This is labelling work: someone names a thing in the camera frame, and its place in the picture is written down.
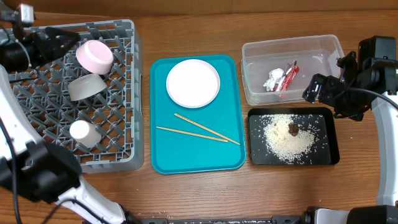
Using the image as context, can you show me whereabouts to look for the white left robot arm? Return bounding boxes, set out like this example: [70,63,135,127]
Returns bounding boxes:
[1,4,134,223]

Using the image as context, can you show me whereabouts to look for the wooden chopstick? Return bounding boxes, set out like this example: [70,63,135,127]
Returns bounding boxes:
[174,113,240,145]
[156,126,228,142]

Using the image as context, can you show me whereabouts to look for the black rectangular tray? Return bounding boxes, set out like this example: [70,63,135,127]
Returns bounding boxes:
[248,107,340,166]

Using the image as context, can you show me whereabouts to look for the pink bowl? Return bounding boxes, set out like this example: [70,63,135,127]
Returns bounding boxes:
[76,40,114,75]

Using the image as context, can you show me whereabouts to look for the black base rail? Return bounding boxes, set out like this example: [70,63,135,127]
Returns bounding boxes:
[133,207,352,224]

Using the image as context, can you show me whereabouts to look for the rice and food scraps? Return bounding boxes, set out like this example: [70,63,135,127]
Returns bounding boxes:
[248,114,331,165]

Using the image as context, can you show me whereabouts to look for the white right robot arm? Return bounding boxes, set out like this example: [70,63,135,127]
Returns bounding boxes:
[300,35,397,223]

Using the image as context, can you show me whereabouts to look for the clear plastic waste bin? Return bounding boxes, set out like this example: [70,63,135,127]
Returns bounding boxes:
[241,34,344,106]

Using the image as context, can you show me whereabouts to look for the large white round plate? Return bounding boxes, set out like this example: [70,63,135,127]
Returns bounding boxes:
[166,59,221,108]

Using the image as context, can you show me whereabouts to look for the grey shallow bowl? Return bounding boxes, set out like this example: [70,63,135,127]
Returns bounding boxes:
[68,73,107,101]

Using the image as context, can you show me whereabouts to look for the red snack wrapper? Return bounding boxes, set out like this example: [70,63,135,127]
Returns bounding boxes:
[273,60,299,91]

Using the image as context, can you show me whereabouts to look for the white plastic cup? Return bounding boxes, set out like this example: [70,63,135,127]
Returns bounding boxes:
[70,120,101,148]

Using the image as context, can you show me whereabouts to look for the teal plastic serving tray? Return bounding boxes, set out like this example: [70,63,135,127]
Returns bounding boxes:
[150,55,246,174]

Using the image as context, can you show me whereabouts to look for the grey plastic dishwasher rack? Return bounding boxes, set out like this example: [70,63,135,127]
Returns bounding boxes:
[9,19,144,174]

